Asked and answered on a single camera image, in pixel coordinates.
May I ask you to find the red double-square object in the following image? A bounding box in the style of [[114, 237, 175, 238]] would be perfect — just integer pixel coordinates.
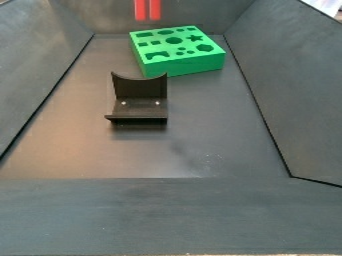
[[134, 0, 162, 21]]

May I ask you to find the green shape-sorting board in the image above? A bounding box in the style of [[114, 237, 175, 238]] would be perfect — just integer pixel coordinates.
[[130, 25, 226, 78]]

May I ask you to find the black curved stand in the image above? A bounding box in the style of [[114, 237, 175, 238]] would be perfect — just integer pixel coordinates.
[[105, 72, 169, 123]]

